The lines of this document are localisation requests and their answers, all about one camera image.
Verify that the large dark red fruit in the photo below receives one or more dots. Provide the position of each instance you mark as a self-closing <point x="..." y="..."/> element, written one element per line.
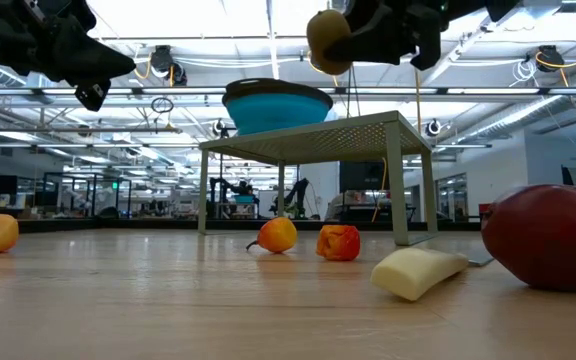
<point x="548" y="237"/>

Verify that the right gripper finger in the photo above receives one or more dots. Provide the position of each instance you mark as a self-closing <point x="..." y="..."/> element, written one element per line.
<point x="378" y="42"/>

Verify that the crumpled red-orange pepper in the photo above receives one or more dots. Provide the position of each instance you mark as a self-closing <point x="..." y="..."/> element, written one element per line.
<point x="338" y="243"/>

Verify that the black aluminium rig frame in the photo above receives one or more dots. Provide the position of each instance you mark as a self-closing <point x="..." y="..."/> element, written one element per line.
<point x="168" y="226"/>

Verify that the blue collapsible bowl grey rim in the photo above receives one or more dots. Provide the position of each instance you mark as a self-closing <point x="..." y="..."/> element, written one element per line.
<point x="273" y="112"/>

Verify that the silver ventilation duct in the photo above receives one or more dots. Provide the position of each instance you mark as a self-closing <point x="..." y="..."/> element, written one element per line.
<point x="518" y="117"/>

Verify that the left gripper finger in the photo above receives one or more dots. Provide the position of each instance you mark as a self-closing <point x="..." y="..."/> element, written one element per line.
<point x="88" y="57"/>

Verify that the green perforated metal stand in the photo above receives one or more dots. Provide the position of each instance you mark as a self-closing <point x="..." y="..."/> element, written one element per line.
<point x="318" y="142"/>

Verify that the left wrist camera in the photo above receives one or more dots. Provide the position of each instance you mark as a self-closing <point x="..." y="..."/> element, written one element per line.
<point x="93" y="95"/>

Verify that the small orange pepper with stem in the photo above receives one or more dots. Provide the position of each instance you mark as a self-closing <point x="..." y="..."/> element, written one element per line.
<point x="278" y="235"/>

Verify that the brown-green kiwi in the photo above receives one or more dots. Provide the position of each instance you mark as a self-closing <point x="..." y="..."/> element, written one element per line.
<point x="325" y="35"/>

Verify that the black background robot arm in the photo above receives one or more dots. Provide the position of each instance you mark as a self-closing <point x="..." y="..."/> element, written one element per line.
<point x="216" y="192"/>
<point x="298" y="189"/>

